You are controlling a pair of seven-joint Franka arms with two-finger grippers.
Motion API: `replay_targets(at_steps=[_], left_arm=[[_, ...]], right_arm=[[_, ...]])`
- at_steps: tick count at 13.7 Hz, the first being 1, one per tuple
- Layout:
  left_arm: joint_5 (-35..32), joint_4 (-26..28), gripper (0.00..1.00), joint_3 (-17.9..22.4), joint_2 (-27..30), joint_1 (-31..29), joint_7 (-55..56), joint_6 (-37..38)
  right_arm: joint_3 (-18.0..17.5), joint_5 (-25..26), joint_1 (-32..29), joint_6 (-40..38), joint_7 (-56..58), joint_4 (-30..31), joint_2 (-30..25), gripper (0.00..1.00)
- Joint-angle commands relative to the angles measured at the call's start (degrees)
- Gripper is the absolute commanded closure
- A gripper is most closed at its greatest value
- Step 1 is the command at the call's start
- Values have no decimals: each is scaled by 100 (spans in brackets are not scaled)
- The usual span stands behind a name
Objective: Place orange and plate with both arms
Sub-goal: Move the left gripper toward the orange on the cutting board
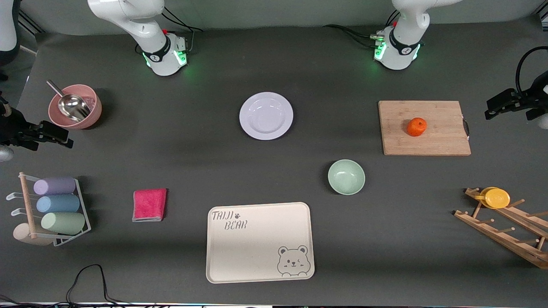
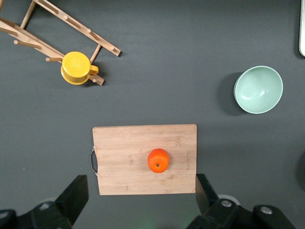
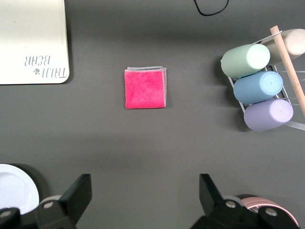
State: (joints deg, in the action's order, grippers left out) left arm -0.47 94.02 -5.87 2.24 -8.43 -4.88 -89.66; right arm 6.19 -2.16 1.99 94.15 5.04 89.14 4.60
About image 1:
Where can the pink folded cloth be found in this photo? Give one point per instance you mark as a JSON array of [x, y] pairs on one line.
[[149, 205]]

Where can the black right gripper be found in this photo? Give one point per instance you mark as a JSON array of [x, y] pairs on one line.
[[13, 126]]

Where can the wooden peg drying rack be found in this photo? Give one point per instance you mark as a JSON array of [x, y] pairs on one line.
[[509, 240]]

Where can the blue cup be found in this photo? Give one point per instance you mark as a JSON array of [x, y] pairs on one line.
[[58, 203]]

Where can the pink bowl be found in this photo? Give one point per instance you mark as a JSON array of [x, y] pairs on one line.
[[92, 117]]

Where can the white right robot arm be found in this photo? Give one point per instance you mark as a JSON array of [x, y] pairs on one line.
[[141, 30]]

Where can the light green bowl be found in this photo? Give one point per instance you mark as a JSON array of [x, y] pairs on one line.
[[346, 177]]

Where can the beige cup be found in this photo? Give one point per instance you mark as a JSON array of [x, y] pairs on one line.
[[21, 234]]

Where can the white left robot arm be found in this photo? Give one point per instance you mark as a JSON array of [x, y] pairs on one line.
[[406, 25]]

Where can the wooden cutting board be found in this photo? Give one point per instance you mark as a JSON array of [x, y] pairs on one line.
[[441, 137]]

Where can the beige bear print tray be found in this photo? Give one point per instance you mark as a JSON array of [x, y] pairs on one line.
[[252, 252]]

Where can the orange fruit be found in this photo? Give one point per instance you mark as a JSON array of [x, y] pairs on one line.
[[416, 127]]

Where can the purple cup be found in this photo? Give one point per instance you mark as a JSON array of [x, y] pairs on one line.
[[55, 186]]

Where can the white round plate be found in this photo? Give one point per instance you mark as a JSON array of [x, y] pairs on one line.
[[266, 116]]

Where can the green cup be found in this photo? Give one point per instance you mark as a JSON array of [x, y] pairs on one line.
[[63, 223]]

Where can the yellow cup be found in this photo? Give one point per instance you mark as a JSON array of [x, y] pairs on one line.
[[496, 198]]

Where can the metal scoop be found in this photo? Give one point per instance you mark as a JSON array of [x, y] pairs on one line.
[[72, 107]]

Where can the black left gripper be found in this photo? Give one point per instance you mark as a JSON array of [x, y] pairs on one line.
[[532, 98]]

